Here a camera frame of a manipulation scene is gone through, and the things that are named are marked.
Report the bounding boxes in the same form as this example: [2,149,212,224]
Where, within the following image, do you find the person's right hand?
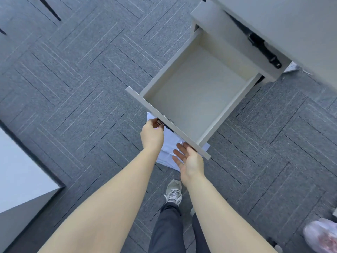
[172,143,206,186]

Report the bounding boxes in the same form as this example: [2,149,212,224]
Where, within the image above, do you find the person's left hand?
[140,119,165,152]

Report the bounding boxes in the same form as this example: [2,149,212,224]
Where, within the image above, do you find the white drawer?
[125,27,264,160]

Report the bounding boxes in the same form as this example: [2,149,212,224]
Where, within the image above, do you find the person's left forearm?
[38,147,164,253]

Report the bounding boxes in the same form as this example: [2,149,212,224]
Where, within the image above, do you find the person's right forearm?
[181,173,277,253]

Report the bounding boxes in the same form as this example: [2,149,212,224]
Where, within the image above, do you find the white sheet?
[146,112,211,173]

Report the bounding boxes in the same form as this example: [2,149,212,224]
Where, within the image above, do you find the dark grey trousers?
[148,202,212,253]

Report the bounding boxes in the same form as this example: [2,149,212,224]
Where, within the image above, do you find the white drawer cabinet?
[190,0,292,82]

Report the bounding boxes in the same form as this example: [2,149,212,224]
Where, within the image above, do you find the white table with black edge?
[0,121,66,253]

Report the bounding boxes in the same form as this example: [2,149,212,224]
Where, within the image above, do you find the white printed paper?
[283,61,301,74]

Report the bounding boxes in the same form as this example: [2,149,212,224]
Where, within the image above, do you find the white desk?
[207,0,337,93]

